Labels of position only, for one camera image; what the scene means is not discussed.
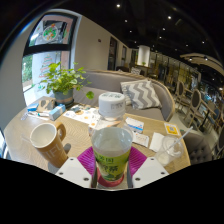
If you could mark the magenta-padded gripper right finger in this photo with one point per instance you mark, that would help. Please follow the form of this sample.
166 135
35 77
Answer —
138 163

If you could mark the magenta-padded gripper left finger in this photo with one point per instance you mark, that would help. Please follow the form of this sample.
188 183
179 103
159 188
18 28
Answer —
85 161

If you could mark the clear green-labelled drink bottle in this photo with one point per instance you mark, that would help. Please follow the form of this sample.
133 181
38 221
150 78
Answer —
111 146

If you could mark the white printed leaflet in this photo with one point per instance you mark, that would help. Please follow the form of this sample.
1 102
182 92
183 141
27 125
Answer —
140 138

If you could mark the white paper napkin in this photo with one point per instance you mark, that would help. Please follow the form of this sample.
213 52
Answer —
156 142

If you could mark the clear plastic cup with straw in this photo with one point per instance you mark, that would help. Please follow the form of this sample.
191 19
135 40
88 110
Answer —
168 151

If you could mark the brown mug with white inside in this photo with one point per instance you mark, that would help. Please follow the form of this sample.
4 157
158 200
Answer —
50 148

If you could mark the white orange flat box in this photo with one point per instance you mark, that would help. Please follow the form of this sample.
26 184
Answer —
93 124

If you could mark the white printed menu sheet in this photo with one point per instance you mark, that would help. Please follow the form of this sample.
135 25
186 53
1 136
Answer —
81 116

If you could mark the yellow square card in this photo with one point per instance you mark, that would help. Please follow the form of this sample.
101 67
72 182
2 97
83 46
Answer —
172 129

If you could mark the small blue white carton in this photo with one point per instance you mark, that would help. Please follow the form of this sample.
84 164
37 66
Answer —
57 112

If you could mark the dark tufted armchair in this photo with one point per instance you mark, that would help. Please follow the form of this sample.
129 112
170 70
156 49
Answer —
198 148

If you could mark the grey white zigzag cushion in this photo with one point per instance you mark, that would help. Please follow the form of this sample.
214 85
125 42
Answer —
141 94

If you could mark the wooden phone stand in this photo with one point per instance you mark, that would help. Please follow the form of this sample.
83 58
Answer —
46 104

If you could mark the blue white card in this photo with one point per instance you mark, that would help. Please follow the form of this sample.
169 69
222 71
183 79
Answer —
32 107

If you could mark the grey curved sofa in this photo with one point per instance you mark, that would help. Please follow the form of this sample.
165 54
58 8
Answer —
106 81

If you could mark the green potted plant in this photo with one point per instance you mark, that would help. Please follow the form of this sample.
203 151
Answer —
61 80

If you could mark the group of dining chairs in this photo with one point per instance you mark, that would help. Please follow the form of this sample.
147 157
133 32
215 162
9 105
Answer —
196 100

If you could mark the white round pillar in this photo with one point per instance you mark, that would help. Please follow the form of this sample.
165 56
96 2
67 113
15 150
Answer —
143 55

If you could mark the black-framed decorated window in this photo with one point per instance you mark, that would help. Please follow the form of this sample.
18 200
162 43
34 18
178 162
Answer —
50 33

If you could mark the group of ceiling spotlights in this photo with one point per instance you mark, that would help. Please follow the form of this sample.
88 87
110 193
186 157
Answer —
169 17

